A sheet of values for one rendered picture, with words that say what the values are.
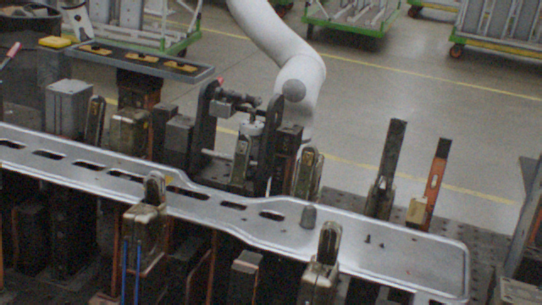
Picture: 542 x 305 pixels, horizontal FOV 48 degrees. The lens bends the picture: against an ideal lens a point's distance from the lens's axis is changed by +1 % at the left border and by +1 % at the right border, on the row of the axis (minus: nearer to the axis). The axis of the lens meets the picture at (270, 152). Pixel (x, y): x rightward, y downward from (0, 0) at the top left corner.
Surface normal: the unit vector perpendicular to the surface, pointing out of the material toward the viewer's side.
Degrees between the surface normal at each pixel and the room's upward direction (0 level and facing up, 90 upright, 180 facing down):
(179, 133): 90
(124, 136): 90
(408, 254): 0
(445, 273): 0
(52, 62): 90
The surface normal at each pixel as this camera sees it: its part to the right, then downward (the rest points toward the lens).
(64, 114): -0.29, 0.34
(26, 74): 0.42, 0.47
